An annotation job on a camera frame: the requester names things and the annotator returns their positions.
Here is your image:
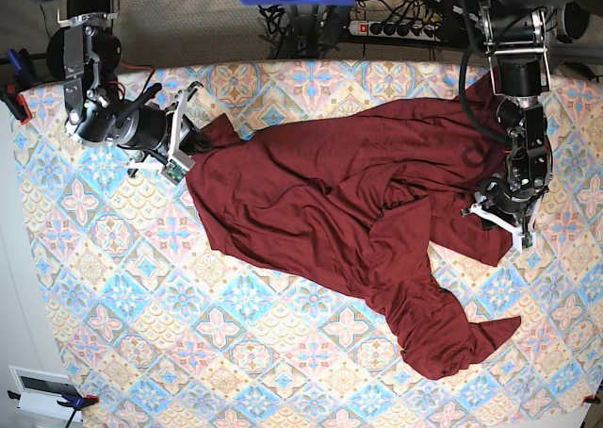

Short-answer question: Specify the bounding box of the blue clamp lower left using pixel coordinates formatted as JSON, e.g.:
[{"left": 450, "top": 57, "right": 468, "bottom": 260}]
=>
[{"left": 7, "top": 390, "right": 99, "bottom": 427}]

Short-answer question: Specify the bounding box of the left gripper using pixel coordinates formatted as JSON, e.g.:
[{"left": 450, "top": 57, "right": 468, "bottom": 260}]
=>
[{"left": 461, "top": 175, "right": 542, "bottom": 234}]

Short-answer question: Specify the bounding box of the orange clamp right edge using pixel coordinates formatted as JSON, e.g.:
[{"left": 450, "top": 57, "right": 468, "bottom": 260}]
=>
[{"left": 582, "top": 395, "right": 602, "bottom": 404}]

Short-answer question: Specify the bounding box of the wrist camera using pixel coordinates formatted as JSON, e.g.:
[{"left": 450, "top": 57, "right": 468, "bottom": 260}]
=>
[
  {"left": 512, "top": 232, "right": 536, "bottom": 253},
  {"left": 161, "top": 161, "right": 187, "bottom": 186}
]

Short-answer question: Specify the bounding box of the white floor vent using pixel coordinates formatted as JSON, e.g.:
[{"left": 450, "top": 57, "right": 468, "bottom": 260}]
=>
[{"left": 8, "top": 366, "right": 79, "bottom": 421}]

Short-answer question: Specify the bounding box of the black round stool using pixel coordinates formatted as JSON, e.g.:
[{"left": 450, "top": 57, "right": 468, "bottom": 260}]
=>
[{"left": 46, "top": 25, "right": 122, "bottom": 80}]

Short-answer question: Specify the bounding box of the blue clamp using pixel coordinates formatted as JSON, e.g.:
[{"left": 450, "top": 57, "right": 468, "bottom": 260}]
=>
[
  {"left": 7, "top": 390, "right": 99, "bottom": 427},
  {"left": 1, "top": 48, "right": 33, "bottom": 124}
]

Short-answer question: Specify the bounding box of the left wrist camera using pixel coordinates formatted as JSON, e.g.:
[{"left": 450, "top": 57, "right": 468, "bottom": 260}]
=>
[{"left": 512, "top": 232, "right": 536, "bottom": 253}]

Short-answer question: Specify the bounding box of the blue clamp upper left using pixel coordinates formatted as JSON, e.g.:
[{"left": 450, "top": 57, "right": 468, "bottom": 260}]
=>
[{"left": 1, "top": 48, "right": 33, "bottom": 124}]

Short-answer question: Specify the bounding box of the patterned tablecloth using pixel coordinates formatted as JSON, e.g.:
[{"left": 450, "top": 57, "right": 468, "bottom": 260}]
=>
[{"left": 3, "top": 77, "right": 602, "bottom": 427}]

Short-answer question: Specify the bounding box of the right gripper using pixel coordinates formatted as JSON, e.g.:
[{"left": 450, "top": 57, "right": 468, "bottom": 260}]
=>
[{"left": 125, "top": 81, "right": 212, "bottom": 176}]

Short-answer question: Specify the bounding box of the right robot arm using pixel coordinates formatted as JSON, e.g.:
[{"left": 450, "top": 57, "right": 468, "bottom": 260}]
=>
[{"left": 33, "top": 0, "right": 213, "bottom": 184}]

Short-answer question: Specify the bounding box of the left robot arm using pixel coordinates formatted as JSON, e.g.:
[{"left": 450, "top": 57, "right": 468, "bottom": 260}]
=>
[{"left": 459, "top": 0, "right": 574, "bottom": 250}]

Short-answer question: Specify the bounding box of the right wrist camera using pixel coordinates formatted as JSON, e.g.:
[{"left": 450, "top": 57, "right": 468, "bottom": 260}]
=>
[{"left": 161, "top": 161, "right": 187, "bottom": 186}]

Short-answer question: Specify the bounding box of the maroon t-shirt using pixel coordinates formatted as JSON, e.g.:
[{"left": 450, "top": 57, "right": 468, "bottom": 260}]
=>
[{"left": 186, "top": 98, "right": 521, "bottom": 380}]

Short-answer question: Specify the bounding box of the white power strip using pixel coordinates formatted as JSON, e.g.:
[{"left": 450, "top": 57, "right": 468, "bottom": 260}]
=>
[{"left": 348, "top": 20, "right": 439, "bottom": 41}]

